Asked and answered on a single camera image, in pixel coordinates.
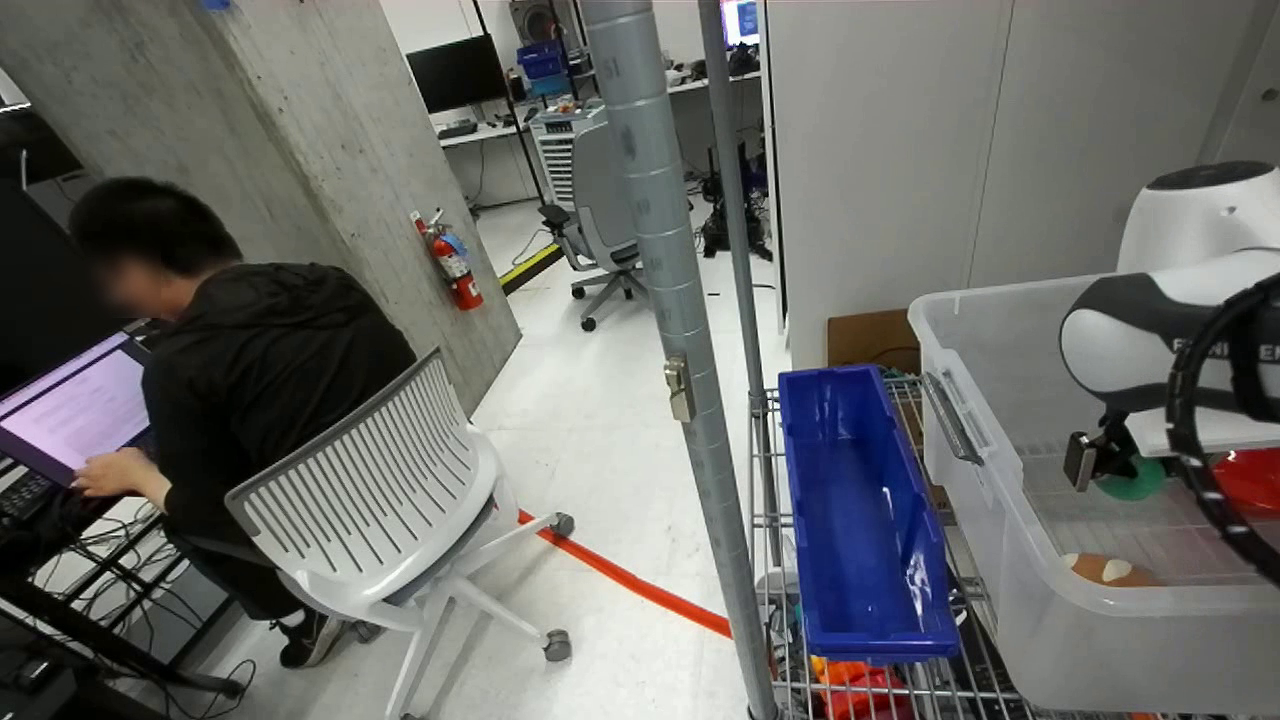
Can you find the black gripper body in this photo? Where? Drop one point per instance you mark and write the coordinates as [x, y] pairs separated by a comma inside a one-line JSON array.
[[1102, 451]]

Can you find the laptop with pink screen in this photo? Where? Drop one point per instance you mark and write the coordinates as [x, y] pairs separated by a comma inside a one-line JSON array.
[[77, 409]]

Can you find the red plastic bowl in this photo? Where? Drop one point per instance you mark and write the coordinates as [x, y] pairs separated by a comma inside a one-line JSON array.
[[1250, 482]]

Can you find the grey office chair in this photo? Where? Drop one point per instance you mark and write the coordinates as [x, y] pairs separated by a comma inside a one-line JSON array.
[[591, 213]]

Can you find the clear plastic storage bin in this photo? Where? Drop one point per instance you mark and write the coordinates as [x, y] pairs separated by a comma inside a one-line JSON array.
[[998, 415]]

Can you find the blue plastic tray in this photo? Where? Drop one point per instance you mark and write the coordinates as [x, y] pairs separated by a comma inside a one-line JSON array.
[[872, 577]]

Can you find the red fire extinguisher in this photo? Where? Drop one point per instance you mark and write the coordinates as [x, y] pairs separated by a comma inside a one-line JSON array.
[[450, 256]]

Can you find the brown white plushie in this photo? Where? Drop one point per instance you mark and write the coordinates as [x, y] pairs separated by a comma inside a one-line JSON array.
[[1111, 570]]

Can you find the white mesh office chair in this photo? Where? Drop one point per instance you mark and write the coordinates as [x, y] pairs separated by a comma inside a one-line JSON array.
[[378, 521]]

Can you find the green ball plushie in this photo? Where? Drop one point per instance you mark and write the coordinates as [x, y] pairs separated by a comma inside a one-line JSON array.
[[1146, 477]]

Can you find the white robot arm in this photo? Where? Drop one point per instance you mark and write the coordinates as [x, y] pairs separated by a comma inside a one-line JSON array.
[[1184, 318]]

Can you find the person in black shirt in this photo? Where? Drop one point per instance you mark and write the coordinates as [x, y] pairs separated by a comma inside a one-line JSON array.
[[246, 363]]

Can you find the metal wire rack cart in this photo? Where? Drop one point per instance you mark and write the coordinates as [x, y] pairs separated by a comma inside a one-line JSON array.
[[965, 686]]

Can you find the cardboard box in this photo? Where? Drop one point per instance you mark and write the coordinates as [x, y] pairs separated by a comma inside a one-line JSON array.
[[872, 336]]

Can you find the grey metal pole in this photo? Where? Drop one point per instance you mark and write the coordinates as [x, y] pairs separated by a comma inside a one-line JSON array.
[[631, 69]]

